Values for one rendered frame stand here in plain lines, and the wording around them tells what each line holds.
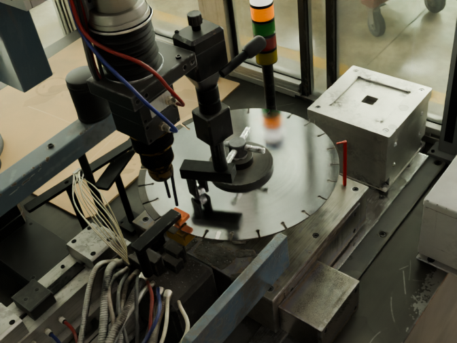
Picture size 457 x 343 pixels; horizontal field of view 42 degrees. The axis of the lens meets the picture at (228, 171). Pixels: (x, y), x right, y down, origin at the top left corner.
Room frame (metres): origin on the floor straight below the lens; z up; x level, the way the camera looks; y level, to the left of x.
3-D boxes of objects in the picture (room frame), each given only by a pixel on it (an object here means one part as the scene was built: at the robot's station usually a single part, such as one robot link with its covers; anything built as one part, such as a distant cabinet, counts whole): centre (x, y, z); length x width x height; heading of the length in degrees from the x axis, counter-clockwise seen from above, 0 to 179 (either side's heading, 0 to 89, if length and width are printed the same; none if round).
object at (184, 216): (0.63, 0.12, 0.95); 0.10 x 0.03 x 0.07; 135
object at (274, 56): (1.06, -0.11, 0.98); 0.05 x 0.04 x 0.03; 45
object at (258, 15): (1.06, -0.11, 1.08); 0.05 x 0.04 x 0.03; 45
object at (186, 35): (0.70, 0.01, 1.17); 0.06 x 0.05 x 0.20; 126
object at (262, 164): (0.77, -0.02, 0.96); 0.11 x 0.11 x 0.03
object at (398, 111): (0.96, -0.30, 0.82); 0.18 x 0.18 x 0.15; 45
